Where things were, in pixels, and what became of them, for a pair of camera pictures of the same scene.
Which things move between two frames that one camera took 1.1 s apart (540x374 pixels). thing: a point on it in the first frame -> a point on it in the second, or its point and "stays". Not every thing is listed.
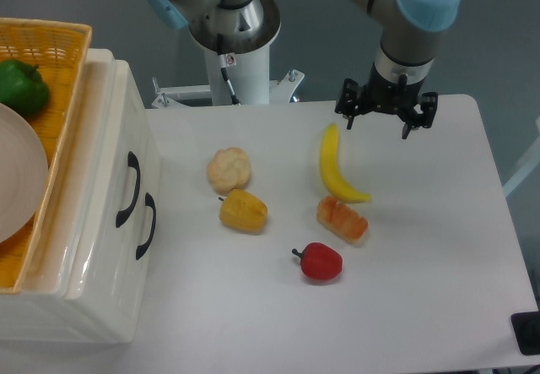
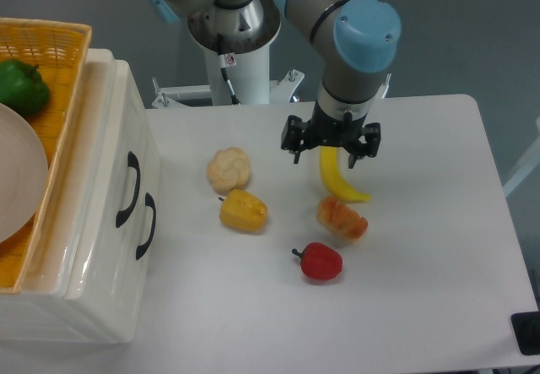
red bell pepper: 320,261 stays
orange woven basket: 59,49 stays
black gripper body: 378,94 -> 323,129
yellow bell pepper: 244,210 stays
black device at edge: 526,329 stays
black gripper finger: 427,106 -> 372,141
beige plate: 24,174 stays
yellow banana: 332,175 stays
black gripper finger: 349,100 -> 291,136
